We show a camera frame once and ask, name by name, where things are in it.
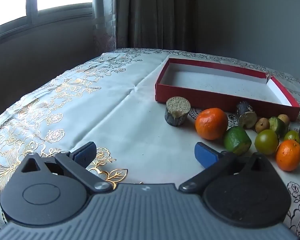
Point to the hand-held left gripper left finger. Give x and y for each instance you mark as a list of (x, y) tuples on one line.
[(86, 153)]

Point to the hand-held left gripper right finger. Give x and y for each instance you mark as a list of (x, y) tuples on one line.
[(207, 155)]

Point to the small green mandarin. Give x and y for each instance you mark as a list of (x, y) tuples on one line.
[(292, 136)]

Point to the small orange mandarin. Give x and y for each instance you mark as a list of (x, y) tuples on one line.
[(288, 155)]

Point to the large orange mandarin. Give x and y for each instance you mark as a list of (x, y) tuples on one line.
[(211, 123)]

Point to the green cucumber chunk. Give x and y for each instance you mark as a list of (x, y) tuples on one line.
[(277, 126), (236, 140)]

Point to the large green mandarin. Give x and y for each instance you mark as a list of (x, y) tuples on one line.
[(266, 142)]

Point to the pale-topped sugarcane piece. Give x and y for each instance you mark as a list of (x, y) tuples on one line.
[(177, 112)]

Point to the red cardboard box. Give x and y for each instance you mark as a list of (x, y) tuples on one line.
[(215, 85)]

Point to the brown longan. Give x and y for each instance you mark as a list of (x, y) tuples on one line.
[(262, 125), (284, 118)]

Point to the floral gold-print tablecloth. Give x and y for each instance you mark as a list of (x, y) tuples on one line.
[(115, 110)]

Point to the purple sugarcane piece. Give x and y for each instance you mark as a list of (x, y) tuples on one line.
[(246, 116)]

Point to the dark patterned curtain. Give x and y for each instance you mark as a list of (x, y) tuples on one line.
[(155, 15)]

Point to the window with grey frame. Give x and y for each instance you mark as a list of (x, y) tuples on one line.
[(40, 5)]

